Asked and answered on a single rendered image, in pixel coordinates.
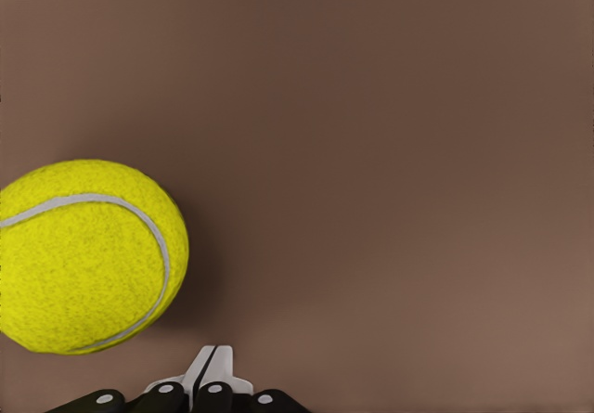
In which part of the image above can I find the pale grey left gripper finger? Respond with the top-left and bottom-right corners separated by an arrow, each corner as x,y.
123,345 -> 217,413

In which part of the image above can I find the yellow tennis ball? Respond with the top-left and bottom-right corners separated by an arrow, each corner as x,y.
0,158 -> 190,355

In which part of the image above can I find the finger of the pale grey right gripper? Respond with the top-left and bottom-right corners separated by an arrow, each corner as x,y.
191,345 -> 254,413

